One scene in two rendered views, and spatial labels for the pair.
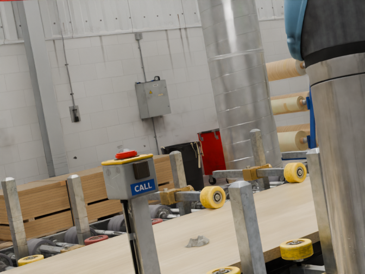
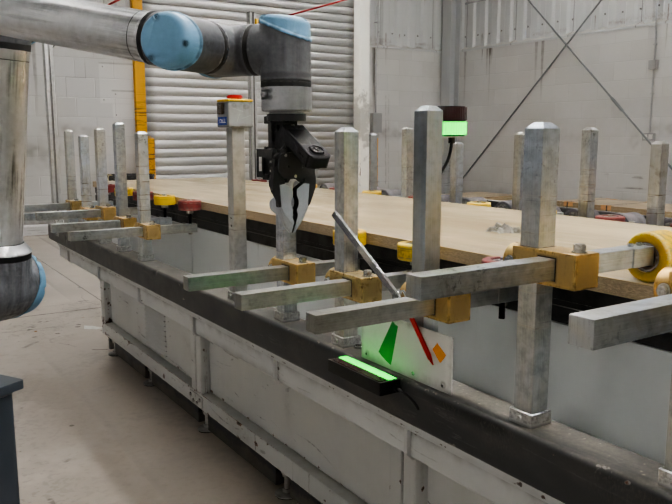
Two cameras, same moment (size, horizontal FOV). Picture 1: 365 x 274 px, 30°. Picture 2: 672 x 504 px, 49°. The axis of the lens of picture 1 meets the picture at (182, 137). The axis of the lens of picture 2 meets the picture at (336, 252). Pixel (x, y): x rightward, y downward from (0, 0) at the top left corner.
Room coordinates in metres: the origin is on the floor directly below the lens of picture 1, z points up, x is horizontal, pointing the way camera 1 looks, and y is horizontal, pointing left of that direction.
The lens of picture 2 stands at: (1.66, -1.77, 1.13)
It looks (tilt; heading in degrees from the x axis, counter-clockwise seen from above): 9 degrees down; 95
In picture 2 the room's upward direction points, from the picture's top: straight up
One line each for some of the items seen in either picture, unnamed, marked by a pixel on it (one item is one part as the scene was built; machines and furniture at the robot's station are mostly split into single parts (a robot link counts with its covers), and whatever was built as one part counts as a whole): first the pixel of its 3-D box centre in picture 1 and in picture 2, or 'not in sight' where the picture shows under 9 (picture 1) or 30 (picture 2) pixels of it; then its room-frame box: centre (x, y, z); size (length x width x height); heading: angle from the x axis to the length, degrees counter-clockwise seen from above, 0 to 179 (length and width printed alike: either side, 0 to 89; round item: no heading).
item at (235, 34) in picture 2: not in sight; (227, 51); (1.34, -0.42, 1.28); 0.12 x 0.12 x 0.09; 71
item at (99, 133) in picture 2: not in sight; (102, 188); (0.47, 1.08, 0.92); 0.03 x 0.03 x 0.48; 38
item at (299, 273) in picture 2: not in sight; (291, 269); (1.41, -0.12, 0.82); 0.13 x 0.06 x 0.05; 128
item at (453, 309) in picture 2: not in sight; (434, 300); (1.72, -0.51, 0.85); 0.13 x 0.06 x 0.05; 128
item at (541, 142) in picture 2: not in sight; (535, 287); (1.86, -0.69, 0.91); 0.03 x 0.03 x 0.48; 38
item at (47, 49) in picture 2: not in sight; (60, 121); (0.00, 1.74, 1.20); 0.15 x 0.12 x 1.00; 128
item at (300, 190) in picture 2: not in sight; (293, 206); (1.46, -0.43, 1.00); 0.06 x 0.03 x 0.09; 130
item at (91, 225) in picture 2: not in sight; (113, 225); (0.61, 0.82, 0.81); 0.43 x 0.03 x 0.04; 38
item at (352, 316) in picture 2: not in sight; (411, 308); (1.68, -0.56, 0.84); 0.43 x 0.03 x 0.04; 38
